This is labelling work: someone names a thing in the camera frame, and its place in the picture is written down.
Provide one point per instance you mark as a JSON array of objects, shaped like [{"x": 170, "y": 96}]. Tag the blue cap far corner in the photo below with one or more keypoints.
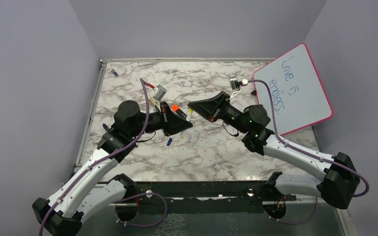
[{"x": 114, "y": 72}]

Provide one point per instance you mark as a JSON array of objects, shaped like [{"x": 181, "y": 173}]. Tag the white yellow highlighter pen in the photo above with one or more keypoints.
[{"x": 189, "y": 115}]

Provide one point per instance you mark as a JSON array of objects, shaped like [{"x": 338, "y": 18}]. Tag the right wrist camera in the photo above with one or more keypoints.
[{"x": 236, "y": 86}]

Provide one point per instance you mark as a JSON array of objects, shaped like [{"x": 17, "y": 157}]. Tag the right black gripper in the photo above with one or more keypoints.
[{"x": 211, "y": 109}]

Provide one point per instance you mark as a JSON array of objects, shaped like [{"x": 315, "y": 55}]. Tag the dark blue cap near edge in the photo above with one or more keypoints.
[{"x": 106, "y": 127}]

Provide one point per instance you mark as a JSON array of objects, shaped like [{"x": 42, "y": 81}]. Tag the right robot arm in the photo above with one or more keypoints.
[{"x": 330, "y": 177}]

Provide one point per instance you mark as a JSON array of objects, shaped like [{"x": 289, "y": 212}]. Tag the pink framed whiteboard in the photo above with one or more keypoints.
[{"x": 290, "y": 89}]

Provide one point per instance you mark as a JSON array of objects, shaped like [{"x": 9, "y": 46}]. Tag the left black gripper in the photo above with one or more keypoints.
[{"x": 171, "y": 122}]

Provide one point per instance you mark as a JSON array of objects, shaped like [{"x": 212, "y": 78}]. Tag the orange capped black highlighter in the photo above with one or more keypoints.
[{"x": 178, "y": 111}]

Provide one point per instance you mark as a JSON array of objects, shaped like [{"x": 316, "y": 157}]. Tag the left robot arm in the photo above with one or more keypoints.
[{"x": 59, "y": 213}]

